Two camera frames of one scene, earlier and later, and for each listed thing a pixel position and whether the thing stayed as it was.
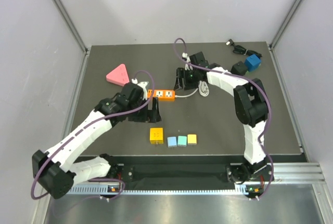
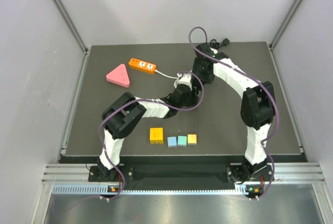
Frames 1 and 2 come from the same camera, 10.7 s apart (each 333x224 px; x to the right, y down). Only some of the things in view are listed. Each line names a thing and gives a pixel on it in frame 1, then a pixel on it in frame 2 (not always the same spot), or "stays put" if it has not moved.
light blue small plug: (171, 142) stays put
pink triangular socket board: (118, 76) stays put
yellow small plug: (192, 139) stays put
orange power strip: (163, 95) to (147, 67)
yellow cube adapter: (156, 135) stays put
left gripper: (143, 118) to (192, 98)
